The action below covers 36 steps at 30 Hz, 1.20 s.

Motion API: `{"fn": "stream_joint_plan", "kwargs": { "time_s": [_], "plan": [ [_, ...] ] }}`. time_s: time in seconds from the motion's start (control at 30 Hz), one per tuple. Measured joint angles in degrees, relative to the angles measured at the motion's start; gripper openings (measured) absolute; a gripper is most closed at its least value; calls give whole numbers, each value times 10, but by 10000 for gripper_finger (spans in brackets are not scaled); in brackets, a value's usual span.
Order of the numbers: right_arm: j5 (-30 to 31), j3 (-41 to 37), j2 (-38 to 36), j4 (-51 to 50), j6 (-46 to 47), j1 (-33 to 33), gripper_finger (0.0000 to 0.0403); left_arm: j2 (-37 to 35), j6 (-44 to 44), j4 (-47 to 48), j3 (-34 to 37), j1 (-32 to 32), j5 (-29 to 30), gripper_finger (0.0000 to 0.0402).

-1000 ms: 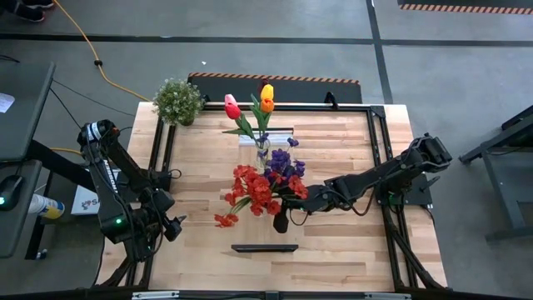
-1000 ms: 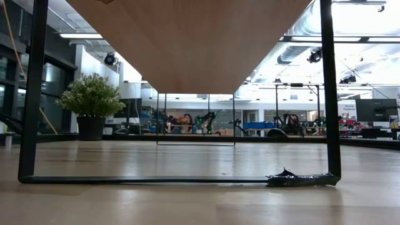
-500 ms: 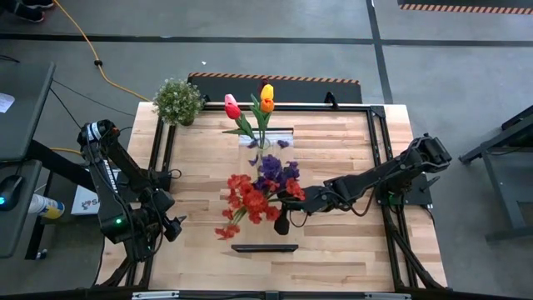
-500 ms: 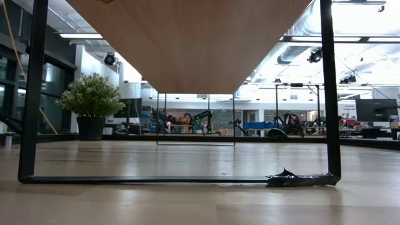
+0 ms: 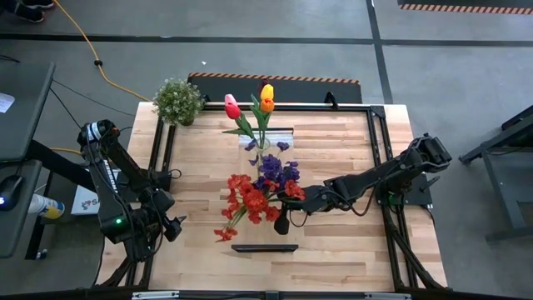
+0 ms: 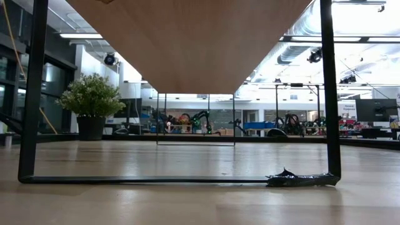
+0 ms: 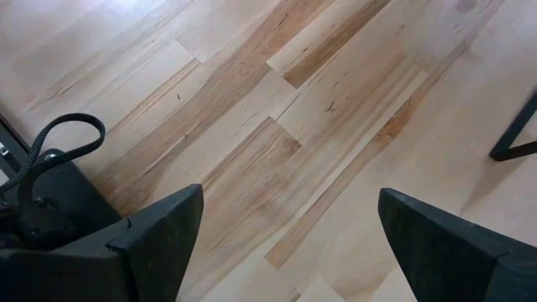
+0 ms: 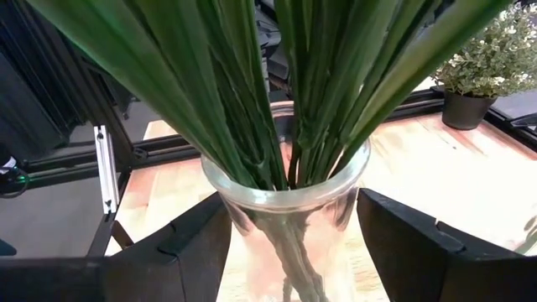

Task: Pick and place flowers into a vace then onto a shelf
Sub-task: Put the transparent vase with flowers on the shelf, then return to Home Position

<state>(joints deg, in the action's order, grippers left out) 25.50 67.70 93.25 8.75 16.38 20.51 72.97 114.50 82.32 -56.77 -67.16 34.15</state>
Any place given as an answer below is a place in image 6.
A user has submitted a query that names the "blue workbench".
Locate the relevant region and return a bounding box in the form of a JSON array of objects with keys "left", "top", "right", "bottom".
[{"left": 242, "top": 121, "right": 276, "bottom": 130}]

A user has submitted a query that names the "black computer monitor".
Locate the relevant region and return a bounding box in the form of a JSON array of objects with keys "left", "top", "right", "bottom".
[{"left": 355, "top": 98, "right": 399, "bottom": 123}]

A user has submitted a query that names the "table edge rail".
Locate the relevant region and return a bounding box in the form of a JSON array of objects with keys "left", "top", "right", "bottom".
[{"left": 0, "top": 133, "right": 400, "bottom": 151}]

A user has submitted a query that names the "green potted plant black pot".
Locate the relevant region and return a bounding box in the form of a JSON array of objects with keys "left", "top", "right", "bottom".
[{"left": 55, "top": 73, "right": 126, "bottom": 141}]

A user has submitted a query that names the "black tape wad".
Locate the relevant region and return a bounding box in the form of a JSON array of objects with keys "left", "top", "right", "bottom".
[{"left": 266, "top": 168, "right": 341, "bottom": 188}]

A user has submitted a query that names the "white wall sign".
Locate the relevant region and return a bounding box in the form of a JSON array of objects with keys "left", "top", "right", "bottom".
[{"left": 342, "top": 102, "right": 356, "bottom": 118}]

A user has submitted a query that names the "black metal shelf leg frame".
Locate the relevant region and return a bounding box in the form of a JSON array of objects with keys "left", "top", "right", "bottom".
[
  {"left": 156, "top": 92, "right": 236, "bottom": 147},
  {"left": 17, "top": 0, "right": 342, "bottom": 185}
]

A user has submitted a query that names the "ceiling light strip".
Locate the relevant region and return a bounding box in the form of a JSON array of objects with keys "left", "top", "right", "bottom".
[{"left": 59, "top": 32, "right": 104, "bottom": 39}]

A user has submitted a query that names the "yellow power cable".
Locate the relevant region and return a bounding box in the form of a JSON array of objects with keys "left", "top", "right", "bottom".
[{"left": 1, "top": 0, "right": 59, "bottom": 135}]

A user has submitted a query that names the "black aluminium table frame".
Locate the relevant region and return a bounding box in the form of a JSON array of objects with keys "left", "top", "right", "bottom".
[{"left": 0, "top": 112, "right": 24, "bottom": 135}]

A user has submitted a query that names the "black monitor on desk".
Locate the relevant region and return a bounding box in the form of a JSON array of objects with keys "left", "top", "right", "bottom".
[{"left": 113, "top": 97, "right": 143, "bottom": 119}]

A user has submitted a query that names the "black metal stand frame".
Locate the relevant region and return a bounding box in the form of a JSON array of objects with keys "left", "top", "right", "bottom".
[{"left": 274, "top": 82, "right": 321, "bottom": 124}]

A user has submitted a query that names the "light wooden shelf board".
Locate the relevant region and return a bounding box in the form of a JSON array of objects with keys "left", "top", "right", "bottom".
[{"left": 66, "top": 0, "right": 313, "bottom": 95}]

